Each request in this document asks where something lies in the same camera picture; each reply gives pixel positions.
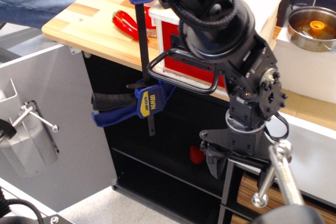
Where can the small red object on shelf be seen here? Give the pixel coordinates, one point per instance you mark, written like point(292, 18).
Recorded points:
point(197, 156)

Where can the red toy pepper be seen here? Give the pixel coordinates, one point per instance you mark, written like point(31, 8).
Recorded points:
point(124, 22)

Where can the silver screw clamp right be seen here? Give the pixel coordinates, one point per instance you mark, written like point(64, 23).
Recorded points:
point(280, 155)

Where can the grey cabinet door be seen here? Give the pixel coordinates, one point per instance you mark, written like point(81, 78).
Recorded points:
point(61, 157)

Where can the blue Irwin bar clamp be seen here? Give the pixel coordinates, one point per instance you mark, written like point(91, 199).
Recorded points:
point(150, 96)

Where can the white sink counter unit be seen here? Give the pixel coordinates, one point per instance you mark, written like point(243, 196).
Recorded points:
point(307, 73)

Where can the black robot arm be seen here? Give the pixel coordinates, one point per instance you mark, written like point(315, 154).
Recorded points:
point(249, 115)

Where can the white box with red drawer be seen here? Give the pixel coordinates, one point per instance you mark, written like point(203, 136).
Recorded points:
point(221, 34)

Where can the steel cooking pot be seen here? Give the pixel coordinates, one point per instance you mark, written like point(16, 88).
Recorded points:
point(300, 34)

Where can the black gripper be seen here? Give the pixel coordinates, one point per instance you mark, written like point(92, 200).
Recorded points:
point(251, 145)

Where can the orange funnel in pot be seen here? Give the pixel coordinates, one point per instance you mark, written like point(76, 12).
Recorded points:
point(317, 26)

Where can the red clear bottle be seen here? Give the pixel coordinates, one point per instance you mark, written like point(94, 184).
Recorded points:
point(150, 10)

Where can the black wire drawer handle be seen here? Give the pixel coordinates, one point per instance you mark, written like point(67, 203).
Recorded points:
point(179, 83)

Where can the black shelf cabinet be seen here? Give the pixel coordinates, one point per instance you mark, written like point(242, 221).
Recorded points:
point(157, 169)

